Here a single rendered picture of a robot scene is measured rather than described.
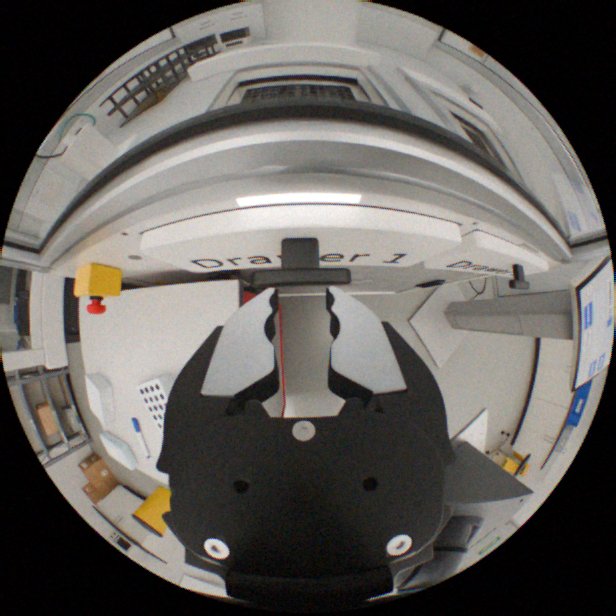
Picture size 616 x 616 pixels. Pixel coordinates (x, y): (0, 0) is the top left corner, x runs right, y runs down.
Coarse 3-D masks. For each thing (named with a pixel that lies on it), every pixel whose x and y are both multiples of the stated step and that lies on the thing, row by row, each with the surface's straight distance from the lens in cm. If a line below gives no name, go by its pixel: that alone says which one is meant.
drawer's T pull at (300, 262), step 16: (288, 240) 14; (304, 240) 14; (288, 256) 14; (304, 256) 14; (256, 272) 14; (272, 272) 13; (288, 272) 13; (304, 272) 13; (320, 272) 13; (336, 272) 13
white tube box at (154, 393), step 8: (160, 376) 40; (168, 376) 39; (144, 384) 41; (152, 384) 39; (160, 384) 37; (168, 384) 38; (144, 392) 42; (152, 392) 40; (160, 392) 38; (168, 392) 38; (144, 400) 43; (152, 400) 42; (160, 400) 39; (152, 408) 42; (160, 408) 41; (152, 416) 44; (160, 416) 43; (160, 424) 45; (160, 432) 45
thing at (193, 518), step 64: (192, 448) 6; (256, 448) 5; (320, 448) 5; (384, 448) 5; (192, 512) 6; (256, 512) 5; (320, 512) 5; (384, 512) 5; (448, 512) 7; (256, 576) 6; (320, 576) 6; (384, 576) 6
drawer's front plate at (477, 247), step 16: (464, 240) 23; (480, 240) 22; (496, 240) 25; (448, 256) 24; (464, 256) 24; (480, 256) 25; (496, 256) 27; (512, 256) 28; (528, 256) 34; (480, 272) 38; (512, 272) 43; (528, 272) 46
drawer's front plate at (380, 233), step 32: (192, 224) 15; (224, 224) 14; (256, 224) 13; (288, 224) 13; (320, 224) 13; (352, 224) 13; (384, 224) 14; (416, 224) 16; (448, 224) 18; (160, 256) 20; (192, 256) 20; (224, 256) 19; (320, 256) 19; (352, 256) 20; (384, 256) 21; (416, 256) 22
